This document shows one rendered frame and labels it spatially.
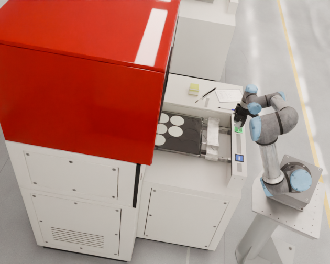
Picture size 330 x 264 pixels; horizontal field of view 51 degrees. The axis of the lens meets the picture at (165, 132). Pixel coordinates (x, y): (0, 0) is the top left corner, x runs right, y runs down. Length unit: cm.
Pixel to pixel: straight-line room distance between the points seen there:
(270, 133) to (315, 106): 291
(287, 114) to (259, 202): 71
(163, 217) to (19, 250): 113
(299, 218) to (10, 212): 218
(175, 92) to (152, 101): 116
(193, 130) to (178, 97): 29
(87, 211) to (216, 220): 87
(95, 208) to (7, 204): 117
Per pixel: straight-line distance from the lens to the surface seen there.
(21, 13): 166
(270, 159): 188
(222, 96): 265
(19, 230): 302
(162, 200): 233
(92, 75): 142
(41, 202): 229
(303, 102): 461
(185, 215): 244
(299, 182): 203
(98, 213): 221
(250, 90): 217
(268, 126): 173
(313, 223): 234
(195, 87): 256
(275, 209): 228
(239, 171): 219
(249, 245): 283
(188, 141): 234
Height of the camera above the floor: 259
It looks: 45 degrees down
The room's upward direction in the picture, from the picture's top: 10 degrees clockwise
